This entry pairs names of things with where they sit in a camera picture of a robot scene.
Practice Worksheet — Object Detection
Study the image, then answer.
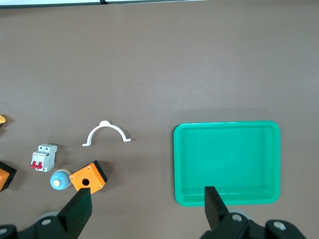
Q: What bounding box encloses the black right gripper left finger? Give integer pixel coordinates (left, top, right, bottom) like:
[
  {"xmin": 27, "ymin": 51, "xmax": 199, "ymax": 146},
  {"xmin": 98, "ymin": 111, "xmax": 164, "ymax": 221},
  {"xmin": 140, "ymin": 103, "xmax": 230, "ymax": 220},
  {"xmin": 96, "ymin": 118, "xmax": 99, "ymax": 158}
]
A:
[{"xmin": 0, "ymin": 188, "xmax": 92, "ymax": 239}]

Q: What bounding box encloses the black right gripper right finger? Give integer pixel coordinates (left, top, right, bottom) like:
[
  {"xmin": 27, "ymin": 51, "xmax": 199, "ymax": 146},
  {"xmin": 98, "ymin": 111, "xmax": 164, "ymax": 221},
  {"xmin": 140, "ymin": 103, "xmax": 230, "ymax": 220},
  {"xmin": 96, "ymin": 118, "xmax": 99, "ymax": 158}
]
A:
[{"xmin": 200, "ymin": 186, "xmax": 310, "ymax": 239}]

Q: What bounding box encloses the white circuit breaker red switch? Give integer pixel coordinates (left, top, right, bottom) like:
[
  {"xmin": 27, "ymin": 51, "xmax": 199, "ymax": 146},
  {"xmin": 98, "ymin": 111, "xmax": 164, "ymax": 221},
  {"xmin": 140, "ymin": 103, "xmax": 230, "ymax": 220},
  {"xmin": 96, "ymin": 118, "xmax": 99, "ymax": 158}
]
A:
[{"xmin": 30, "ymin": 143, "xmax": 58, "ymax": 172}]

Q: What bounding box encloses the light blue dome buzzer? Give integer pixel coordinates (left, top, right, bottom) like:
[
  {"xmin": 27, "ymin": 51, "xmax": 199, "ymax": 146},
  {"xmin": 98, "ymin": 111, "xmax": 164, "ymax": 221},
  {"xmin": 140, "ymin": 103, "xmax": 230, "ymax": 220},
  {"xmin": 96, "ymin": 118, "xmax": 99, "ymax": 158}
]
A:
[{"xmin": 50, "ymin": 169, "xmax": 73, "ymax": 191}]

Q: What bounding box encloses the orange push-button box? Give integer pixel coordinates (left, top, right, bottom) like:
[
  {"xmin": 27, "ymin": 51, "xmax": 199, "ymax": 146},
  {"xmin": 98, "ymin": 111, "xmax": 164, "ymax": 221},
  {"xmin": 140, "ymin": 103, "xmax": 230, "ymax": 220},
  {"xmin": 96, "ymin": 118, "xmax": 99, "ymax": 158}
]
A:
[
  {"xmin": 0, "ymin": 161, "xmax": 17, "ymax": 192},
  {"xmin": 69, "ymin": 160, "xmax": 109, "ymax": 195}
]

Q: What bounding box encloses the green plastic tray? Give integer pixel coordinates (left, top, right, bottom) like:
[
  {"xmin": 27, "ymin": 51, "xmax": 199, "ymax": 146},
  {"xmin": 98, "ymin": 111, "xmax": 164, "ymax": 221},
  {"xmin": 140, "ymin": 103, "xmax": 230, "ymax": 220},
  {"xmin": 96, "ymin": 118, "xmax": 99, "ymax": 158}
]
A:
[{"xmin": 173, "ymin": 120, "xmax": 281, "ymax": 207}]

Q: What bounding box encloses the small white pipe clamp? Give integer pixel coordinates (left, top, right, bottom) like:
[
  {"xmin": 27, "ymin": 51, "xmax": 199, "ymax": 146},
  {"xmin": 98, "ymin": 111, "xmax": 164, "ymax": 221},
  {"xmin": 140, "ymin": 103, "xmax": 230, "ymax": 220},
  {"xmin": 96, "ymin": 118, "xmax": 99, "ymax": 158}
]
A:
[{"xmin": 82, "ymin": 120, "xmax": 132, "ymax": 147}]

